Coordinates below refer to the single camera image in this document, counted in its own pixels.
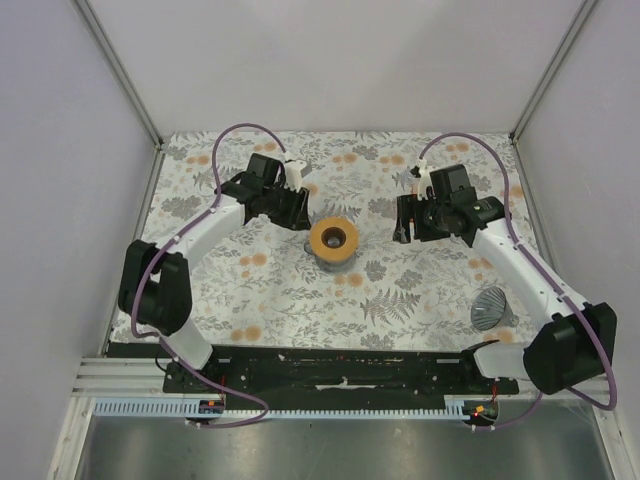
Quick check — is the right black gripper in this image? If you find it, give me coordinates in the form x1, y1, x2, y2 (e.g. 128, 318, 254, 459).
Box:
393, 194, 452, 245

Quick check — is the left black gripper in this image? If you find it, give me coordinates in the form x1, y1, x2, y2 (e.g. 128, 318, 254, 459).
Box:
263, 181, 311, 233

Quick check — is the tan wooden dripper collar ring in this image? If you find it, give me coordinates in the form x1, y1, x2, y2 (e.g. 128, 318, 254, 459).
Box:
308, 216, 360, 263

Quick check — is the clear glass coffee server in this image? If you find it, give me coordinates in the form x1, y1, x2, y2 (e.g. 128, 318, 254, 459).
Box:
304, 241, 357, 273

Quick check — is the clear ribbed glass dripper cone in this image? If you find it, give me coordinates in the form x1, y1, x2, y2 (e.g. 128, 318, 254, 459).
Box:
470, 287, 519, 331

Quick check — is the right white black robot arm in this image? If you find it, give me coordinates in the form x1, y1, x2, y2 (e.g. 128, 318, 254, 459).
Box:
393, 165, 617, 395

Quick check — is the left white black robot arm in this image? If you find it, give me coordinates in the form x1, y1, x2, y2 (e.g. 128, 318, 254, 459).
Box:
118, 154, 311, 393

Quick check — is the floral patterned table mat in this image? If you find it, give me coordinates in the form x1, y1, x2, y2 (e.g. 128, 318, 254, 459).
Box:
142, 131, 538, 350

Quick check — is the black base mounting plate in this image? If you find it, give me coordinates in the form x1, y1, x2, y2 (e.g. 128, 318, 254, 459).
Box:
107, 342, 521, 401

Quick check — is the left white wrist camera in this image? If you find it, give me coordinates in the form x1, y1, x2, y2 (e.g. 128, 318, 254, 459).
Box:
284, 151, 311, 191

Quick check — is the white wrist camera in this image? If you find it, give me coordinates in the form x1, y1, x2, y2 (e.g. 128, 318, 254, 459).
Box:
284, 151, 311, 191
410, 159, 432, 200

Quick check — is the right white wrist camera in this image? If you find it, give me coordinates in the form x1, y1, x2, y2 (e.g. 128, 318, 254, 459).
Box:
410, 159, 432, 200

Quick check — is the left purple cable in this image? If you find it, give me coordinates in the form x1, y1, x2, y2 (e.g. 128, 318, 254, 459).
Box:
130, 121, 271, 432

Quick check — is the purple cable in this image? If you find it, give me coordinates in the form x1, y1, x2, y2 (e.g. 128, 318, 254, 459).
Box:
417, 131, 619, 432
130, 121, 271, 432

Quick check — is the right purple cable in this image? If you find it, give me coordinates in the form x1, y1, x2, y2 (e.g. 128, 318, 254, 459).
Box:
417, 131, 619, 432

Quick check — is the white slotted cable duct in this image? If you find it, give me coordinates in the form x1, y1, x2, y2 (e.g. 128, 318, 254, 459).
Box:
92, 397, 501, 417

